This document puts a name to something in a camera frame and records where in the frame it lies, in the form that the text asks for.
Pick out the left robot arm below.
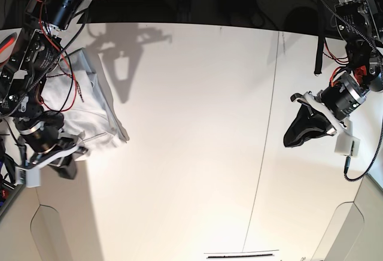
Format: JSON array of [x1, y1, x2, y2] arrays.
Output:
[[283, 0, 382, 147]]

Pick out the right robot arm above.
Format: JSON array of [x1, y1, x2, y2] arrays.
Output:
[[1, 0, 89, 187]]

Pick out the orange handled pliers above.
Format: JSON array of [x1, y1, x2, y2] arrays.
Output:
[[0, 32, 18, 65]]

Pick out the white t-shirt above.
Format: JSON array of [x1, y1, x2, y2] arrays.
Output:
[[42, 48, 129, 160]]

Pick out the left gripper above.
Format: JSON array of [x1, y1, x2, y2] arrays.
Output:
[[283, 71, 370, 148]]

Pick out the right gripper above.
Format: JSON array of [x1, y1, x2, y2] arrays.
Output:
[[13, 113, 78, 180]]

